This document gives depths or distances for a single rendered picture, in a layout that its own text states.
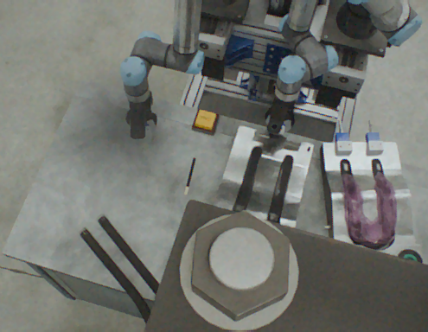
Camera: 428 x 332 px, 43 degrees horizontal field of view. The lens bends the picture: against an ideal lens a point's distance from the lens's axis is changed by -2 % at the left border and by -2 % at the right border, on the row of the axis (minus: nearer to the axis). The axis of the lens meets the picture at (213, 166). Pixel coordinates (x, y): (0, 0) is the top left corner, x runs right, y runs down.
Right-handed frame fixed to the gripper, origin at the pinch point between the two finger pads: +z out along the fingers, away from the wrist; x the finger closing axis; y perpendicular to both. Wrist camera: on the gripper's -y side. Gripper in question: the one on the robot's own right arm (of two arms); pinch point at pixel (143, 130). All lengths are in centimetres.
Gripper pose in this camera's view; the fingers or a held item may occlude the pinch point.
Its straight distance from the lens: 192.5
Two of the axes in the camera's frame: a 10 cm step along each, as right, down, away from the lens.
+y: 0.1, -9.1, 4.2
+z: -0.1, 4.2, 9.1
